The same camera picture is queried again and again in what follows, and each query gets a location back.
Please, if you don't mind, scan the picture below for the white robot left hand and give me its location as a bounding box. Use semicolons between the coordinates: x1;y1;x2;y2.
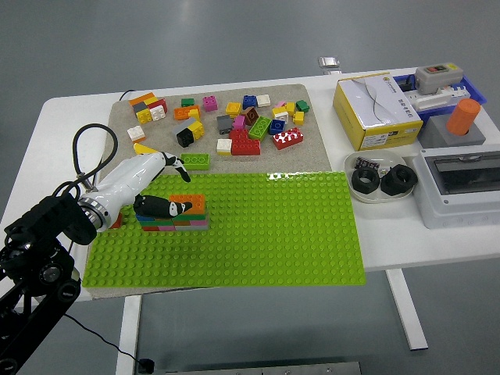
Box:
93;151;194;232

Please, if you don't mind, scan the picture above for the orange eight-stud toy brick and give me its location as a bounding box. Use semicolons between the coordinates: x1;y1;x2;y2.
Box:
170;194;207;215

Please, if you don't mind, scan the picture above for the black toy brick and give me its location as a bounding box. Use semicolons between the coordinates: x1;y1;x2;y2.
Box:
175;129;195;148

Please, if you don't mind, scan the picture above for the light green three-hole brick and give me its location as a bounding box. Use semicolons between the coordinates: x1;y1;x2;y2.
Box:
179;152;211;171

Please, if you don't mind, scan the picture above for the grey slanted toy brick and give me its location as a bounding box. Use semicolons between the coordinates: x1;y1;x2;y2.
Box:
171;117;196;138

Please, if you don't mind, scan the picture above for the large red stepped brick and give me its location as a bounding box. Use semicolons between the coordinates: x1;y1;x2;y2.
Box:
228;128;262;156

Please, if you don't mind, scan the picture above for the brown toy brick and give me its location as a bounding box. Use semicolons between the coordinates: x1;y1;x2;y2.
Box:
241;106;260;127

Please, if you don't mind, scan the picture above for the light green studded baseplate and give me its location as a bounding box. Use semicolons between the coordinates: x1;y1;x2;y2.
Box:
80;170;366;290

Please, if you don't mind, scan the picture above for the red brick with white spots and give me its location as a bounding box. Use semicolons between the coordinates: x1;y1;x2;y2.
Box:
272;127;305;151

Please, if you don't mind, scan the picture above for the white table leg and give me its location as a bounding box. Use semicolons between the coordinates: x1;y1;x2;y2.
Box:
115;295;143;375
385;269;430;351

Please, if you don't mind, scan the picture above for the grey-brown table mat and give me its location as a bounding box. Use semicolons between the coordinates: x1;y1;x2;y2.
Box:
90;84;333;300

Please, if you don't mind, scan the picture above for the silver metal clamp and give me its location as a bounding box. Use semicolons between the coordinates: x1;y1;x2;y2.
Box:
317;55;345;76

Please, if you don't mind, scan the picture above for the white and yellow cardboard box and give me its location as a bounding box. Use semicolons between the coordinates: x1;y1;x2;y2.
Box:
332;71;424;152

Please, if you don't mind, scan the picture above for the large black hex nut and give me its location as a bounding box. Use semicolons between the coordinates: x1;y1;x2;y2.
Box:
380;163;419;198

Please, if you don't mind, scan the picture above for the white shallow dish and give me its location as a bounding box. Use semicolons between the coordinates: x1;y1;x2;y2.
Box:
343;151;408;205

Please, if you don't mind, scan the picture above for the grey square block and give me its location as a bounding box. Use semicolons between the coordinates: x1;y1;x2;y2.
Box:
417;114;487;150

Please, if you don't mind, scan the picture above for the white terminal block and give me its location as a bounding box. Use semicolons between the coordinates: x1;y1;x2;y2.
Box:
405;84;472;115

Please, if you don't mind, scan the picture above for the orange cylinder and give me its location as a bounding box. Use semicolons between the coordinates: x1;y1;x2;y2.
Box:
446;98;481;137

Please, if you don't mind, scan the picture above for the blue plastic tray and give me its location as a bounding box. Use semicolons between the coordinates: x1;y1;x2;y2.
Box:
393;73;488;119

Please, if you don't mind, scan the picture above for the thin black power cord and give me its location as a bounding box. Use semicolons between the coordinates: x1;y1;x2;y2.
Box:
64;89;138;361

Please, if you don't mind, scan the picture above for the grey-white electrical enclosure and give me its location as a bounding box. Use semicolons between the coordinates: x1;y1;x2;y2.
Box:
412;143;500;230

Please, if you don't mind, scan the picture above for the grey push-button switch box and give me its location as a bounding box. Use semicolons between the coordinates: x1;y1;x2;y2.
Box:
414;62;465;96

